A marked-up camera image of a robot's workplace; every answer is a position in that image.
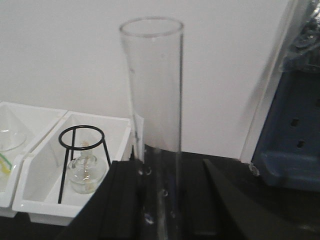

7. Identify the clear plastic bag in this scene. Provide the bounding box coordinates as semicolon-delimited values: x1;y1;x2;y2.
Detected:
281;0;320;74

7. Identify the clear glass test tube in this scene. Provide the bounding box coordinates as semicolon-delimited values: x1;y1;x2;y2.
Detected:
119;16;184;240

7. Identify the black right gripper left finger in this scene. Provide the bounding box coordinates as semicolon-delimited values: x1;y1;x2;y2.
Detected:
57;160;143;240

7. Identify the white storage bin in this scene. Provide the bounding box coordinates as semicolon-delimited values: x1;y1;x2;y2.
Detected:
12;111;132;226
0;101;67;218

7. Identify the green plastic dropper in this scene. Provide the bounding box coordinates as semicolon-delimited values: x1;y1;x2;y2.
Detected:
0;153;12;169

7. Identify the right white storage bin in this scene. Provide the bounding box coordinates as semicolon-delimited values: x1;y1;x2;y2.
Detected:
12;111;132;226

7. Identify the grey pegboard drying rack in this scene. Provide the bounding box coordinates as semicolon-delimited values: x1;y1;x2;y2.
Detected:
251;0;320;192

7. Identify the glass alcohol lamp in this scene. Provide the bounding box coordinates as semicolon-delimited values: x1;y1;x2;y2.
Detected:
67;149;107;194

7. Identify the black wire tripod stand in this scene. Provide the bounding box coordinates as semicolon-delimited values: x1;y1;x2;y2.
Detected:
57;125;111;204

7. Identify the yellow plastic dropper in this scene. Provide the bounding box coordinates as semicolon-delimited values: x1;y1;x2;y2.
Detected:
0;159;11;175

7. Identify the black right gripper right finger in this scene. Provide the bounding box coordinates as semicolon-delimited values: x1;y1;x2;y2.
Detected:
181;158;320;240

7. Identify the glass beaker with droppers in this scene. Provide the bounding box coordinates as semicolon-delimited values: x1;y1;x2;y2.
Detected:
0;129;27;192

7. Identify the middle white storage bin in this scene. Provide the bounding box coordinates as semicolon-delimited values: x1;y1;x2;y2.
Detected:
0;101;67;218

